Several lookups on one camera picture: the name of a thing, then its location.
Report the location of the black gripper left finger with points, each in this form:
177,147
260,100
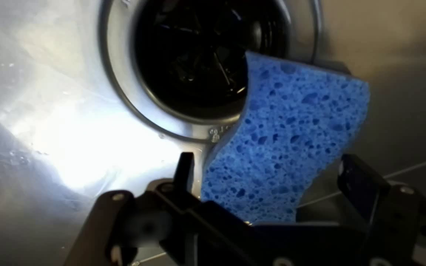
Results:
189,231

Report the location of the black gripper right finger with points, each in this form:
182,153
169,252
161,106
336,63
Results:
393,224

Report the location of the blue sponge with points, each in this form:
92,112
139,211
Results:
296,122

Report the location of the stainless steel sink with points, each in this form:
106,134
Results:
66,137

